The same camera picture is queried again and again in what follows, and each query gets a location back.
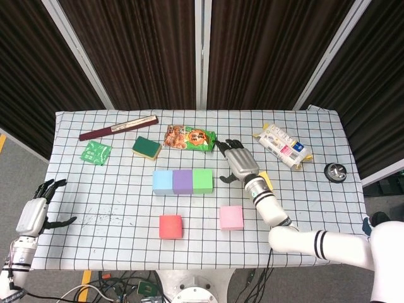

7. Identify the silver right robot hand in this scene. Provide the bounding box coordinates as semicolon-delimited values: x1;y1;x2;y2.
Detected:
215;138;260;184

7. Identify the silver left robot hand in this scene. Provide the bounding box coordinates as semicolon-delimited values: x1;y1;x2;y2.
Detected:
15;179;78;237

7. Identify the green foam cube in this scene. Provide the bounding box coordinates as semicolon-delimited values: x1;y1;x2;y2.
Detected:
192;169;215;194

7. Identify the purple foam cube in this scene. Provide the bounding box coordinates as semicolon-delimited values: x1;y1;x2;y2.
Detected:
172;169;194;194

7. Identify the light blue foam cube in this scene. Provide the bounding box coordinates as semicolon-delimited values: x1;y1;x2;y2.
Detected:
152;170;175;196

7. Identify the red foam cube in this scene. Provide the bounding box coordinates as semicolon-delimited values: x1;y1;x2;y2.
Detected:
158;215;184;240

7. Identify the yellow foam cube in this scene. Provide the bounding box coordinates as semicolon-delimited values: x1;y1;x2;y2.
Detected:
258;171;274;192

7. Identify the white plastic noodle package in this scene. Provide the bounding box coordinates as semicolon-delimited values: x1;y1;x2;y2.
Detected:
252;122;314;172

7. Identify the pink foam cube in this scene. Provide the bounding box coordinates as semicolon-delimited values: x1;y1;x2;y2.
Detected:
219;205;244;231

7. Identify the orange green snack bag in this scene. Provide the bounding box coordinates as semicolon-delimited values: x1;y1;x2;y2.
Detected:
163;124;218;153

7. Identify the green sachet packet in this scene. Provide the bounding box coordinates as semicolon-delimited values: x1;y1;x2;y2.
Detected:
80;140;113;167

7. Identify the green and yellow sponge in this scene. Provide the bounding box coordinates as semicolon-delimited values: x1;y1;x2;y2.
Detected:
131;136;163;162

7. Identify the dark brown curtain panel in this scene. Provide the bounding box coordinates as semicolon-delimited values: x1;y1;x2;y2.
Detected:
302;0;404;179
58;0;203;110
0;0;107;160
206;0;356;110

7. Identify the dark red folded fan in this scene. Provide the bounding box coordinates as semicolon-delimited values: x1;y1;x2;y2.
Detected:
78;115;159;142

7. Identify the green circuit board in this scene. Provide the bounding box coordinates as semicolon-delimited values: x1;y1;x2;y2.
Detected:
137;280;158;296

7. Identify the black bulky floor object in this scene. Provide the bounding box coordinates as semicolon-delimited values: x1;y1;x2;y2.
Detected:
371;211;391;229

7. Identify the white partition base rail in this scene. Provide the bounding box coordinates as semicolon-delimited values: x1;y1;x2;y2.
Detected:
0;127;50;164
361;157;404;187

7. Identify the white floor cable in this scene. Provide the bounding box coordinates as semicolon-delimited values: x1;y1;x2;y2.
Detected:
58;283;114;303

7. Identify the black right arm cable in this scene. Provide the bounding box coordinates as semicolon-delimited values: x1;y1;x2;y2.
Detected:
263;248;275;287

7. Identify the cable with green clip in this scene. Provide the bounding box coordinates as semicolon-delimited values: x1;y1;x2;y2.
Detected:
241;268;277;303

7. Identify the black floor cable bundle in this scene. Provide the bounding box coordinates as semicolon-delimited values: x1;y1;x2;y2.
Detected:
91;270;168;303

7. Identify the white partition post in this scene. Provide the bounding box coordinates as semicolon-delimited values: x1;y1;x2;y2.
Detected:
194;0;212;110
40;0;114;110
293;0;373;110

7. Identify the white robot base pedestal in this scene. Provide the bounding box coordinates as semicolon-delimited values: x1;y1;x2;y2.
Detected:
156;270;236;303

